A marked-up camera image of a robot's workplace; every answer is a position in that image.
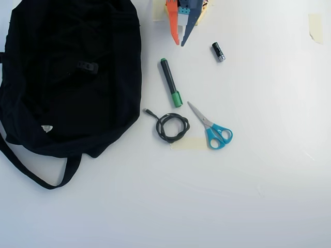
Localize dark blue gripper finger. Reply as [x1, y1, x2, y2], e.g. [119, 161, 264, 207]
[180, 0, 204, 48]

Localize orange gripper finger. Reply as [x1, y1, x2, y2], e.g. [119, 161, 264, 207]
[165, 0, 182, 47]

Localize black fabric bag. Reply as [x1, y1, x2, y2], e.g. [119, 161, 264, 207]
[0, 0, 142, 191]

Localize beige masking tape strip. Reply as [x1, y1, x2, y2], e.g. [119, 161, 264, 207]
[170, 137, 207, 151]
[308, 13, 324, 45]
[152, 0, 168, 22]

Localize small black flashlight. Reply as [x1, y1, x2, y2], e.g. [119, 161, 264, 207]
[211, 41, 226, 63]

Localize black marker with green cap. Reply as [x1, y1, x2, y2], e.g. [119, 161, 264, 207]
[159, 58, 184, 109]

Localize blue handled scissors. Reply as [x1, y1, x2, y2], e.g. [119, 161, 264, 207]
[187, 101, 233, 150]

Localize coiled black usb cable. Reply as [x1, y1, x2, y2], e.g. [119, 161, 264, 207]
[143, 108, 191, 144]

